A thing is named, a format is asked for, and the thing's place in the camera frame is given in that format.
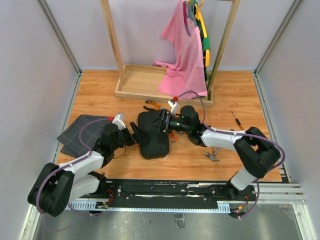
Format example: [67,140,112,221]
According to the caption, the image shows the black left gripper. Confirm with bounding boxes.
[112,122,150,151]

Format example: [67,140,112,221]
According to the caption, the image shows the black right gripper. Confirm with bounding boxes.
[145,109,191,135]

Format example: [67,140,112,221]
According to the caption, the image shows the black plastic tool case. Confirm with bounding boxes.
[137,110,170,160]

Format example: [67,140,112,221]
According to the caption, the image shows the orange black pliers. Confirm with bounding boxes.
[143,100,162,111]

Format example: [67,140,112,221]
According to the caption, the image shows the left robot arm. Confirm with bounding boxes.
[27,113,151,217]

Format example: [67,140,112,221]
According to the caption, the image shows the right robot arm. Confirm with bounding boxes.
[161,97,283,200]

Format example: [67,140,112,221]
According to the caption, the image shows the silver orange utility knife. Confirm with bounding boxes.
[171,133,183,143]

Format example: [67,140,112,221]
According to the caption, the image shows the wooden clothes rack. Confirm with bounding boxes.
[100,0,240,107]

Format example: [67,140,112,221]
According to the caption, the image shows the pink t-shirt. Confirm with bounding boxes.
[153,0,208,100]

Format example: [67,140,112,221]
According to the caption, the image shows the claw hammer black grip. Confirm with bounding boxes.
[205,147,221,162]

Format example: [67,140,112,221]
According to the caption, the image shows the dark grey folded cloth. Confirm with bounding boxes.
[57,114,111,158]

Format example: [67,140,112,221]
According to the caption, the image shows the small orange black screwdriver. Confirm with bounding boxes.
[231,111,245,131]

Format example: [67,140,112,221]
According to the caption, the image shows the green yellow hangers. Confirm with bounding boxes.
[188,0,211,82]

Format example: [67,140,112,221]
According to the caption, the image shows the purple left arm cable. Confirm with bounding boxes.
[36,117,113,217]

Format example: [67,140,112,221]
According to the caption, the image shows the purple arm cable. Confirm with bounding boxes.
[178,90,286,221]
[36,117,113,217]

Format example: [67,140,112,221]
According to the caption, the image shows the grey cable duct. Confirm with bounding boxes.
[66,199,231,214]

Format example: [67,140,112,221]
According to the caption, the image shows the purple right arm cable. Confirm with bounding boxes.
[178,90,286,221]

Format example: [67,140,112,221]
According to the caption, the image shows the left aluminium frame post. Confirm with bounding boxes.
[36,0,83,76]

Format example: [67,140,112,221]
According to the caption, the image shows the aluminium frame post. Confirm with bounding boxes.
[253,0,305,76]
[36,0,83,76]

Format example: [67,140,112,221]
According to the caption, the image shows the right aluminium frame post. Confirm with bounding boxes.
[253,0,305,76]

